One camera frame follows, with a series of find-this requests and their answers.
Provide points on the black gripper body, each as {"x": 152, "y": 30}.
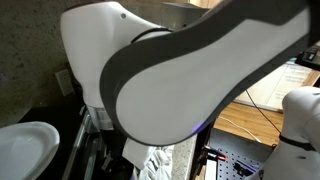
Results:
{"x": 115, "y": 150}

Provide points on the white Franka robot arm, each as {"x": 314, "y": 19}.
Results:
{"x": 183, "y": 83}

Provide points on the white plate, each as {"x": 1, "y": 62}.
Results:
{"x": 23, "y": 150}

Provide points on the white crumpled cloth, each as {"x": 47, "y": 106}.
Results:
{"x": 156, "y": 163}

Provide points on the white backsplash outlet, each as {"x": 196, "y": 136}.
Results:
{"x": 65, "y": 82}

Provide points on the red and black tool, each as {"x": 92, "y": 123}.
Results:
{"x": 216, "y": 154}

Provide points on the black perforated board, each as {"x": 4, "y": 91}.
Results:
{"x": 230, "y": 166}

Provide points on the white printed poster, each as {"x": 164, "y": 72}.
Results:
{"x": 276, "y": 86}

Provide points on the black device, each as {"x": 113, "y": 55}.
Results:
{"x": 310, "y": 56}

